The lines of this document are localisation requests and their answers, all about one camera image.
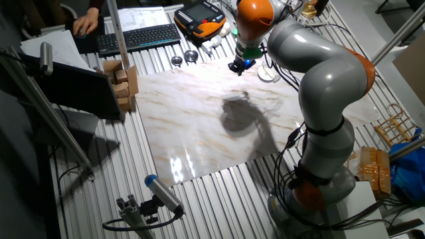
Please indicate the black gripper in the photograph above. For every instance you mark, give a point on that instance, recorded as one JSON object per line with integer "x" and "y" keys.
{"x": 245, "y": 63}

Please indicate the silver and orange robot arm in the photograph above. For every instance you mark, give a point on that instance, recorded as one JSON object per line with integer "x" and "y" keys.
{"x": 332, "y": 79}

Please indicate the dark red sleeved forearm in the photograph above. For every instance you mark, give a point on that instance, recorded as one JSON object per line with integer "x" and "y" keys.
{"x": 95, "y": 3}

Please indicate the black band on arm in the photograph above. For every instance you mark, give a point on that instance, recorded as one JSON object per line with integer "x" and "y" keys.
{"x": 323, "y": 132}

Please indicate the bare person hand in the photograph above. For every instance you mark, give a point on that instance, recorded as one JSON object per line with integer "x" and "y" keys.
{"x": 87, "y": 21}

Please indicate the white plug adapter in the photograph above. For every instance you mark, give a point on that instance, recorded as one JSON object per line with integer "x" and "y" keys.
{"x": 210, "y": 44}

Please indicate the white egg-shaped object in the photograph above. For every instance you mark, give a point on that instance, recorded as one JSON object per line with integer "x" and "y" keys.
{"x": 225, "y": 29}

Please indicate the clear plastic box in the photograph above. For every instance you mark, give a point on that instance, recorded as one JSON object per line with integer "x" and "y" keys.
{"x": 277, "y": 74}

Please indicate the large round metal dish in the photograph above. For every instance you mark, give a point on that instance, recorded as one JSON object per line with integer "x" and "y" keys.
{"x": 191, "y": 55}

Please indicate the small round metal dish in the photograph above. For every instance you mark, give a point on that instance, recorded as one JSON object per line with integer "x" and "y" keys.
{"x": 176, "y": 60}

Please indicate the orange black teach pendant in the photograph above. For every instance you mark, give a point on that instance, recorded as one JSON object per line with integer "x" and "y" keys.
{"x": 199, "y": 18}

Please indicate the marble pattern table sheet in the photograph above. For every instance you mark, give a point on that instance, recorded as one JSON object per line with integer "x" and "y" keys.
{"x": 199, "y": 126}

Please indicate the gold metal object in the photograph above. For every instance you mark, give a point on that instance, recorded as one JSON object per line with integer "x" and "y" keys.
{"x": 309, "y": 11}

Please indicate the black keyboard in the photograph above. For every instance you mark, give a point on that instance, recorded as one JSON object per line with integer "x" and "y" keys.
{"x": 139, "y": 40}

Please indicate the open cardboard carton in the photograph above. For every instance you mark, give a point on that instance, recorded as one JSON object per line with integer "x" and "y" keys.
{"x": 133, "y": 79}

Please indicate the printed paper sheet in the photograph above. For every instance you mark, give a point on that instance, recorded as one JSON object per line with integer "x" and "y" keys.
{"x": 142, "y": 18}

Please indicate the small cardboard box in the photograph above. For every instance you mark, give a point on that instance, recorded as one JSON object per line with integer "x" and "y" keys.
{"x": 121, "y": 75}
{"x": 113, "y": 65}
{"x": 121, "y": 90}

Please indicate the black mouse pad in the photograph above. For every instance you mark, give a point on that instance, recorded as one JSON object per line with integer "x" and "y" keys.
{"x": 98, "y": 36}

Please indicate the black monitor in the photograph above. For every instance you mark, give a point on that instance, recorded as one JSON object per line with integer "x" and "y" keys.
{"x": 79, "y": 89}

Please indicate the black computer mouse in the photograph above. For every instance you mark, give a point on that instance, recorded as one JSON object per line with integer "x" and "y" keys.
{"x": 79, "y": 36}

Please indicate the plastic wrapped brown boxes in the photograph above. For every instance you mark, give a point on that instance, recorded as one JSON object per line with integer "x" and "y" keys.
{"x": 373, "y": 169}

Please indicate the wooden dish rack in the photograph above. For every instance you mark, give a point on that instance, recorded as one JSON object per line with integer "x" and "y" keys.
{"x": 396, "y": 127}

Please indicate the black chair base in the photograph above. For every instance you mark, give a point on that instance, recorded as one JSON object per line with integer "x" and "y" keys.
{"x": 398, "y": 5}

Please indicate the brown cardboard sheet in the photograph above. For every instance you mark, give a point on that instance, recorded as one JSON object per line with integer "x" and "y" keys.
{"x": 411, "y": 69}

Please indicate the short aluminium profile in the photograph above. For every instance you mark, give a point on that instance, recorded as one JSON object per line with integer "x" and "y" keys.
{"x": 133, "y": 215}

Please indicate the white paper stack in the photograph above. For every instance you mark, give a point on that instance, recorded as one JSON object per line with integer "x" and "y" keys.
{"x": 56, "y": 49}

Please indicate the aluminium post with bracket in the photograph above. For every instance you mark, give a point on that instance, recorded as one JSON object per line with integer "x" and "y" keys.
{"x": 118, "y": 33}

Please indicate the silver camera with blue end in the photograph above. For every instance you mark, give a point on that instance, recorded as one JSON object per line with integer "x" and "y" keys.
{"x": 164, "y": 194}

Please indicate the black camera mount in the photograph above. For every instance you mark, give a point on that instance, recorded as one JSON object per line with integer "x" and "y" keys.
{"x": 149, "y": 209}

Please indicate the upright aluminium post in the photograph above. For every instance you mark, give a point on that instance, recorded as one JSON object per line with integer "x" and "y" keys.
{"x": 398, "y": 36}

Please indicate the silver camera bar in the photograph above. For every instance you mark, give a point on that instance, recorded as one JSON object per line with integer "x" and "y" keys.
{"x": 46, "y": 58}

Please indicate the long aluminium frame beam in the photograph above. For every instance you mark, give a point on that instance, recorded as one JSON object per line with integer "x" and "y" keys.
{"x": 43, "y": 106}

